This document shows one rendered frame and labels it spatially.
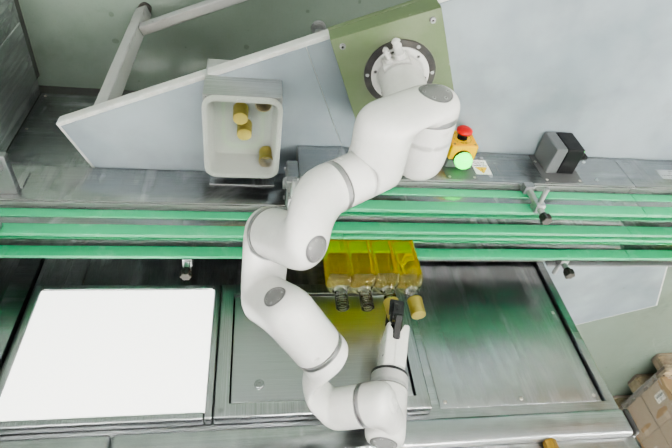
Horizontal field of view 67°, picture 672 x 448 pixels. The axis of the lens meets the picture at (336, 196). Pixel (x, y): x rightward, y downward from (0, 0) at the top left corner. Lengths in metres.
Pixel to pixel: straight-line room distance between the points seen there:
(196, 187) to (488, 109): 0.76
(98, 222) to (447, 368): 0.89
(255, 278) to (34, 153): 1.14
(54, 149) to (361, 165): 1.24
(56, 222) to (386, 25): 0.85
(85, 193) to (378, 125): 0.79
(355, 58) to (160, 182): 0.57
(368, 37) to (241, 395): 0.80
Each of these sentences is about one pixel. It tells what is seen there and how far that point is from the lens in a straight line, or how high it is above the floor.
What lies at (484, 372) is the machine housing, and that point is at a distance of 1.36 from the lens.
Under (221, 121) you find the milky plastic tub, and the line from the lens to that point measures 1.25.
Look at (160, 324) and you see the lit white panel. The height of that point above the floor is 1.09.
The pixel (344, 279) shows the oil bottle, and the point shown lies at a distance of 1.17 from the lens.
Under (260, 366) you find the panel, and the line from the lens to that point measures 1.21.
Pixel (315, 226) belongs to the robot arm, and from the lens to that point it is 0.73.
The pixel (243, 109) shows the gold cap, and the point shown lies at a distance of 1.19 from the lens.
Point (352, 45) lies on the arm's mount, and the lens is 1.11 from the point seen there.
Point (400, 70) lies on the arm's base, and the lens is 1.07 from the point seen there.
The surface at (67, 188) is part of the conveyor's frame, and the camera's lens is 1.36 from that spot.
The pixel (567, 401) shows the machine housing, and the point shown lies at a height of 1.30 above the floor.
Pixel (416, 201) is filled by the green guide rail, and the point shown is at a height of 0.94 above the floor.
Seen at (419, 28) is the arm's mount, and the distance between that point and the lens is 1.11.
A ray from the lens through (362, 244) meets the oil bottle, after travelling 1.25.
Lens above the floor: 1.79
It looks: 47 degrees down
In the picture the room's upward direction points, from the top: 171 degrees clockwise
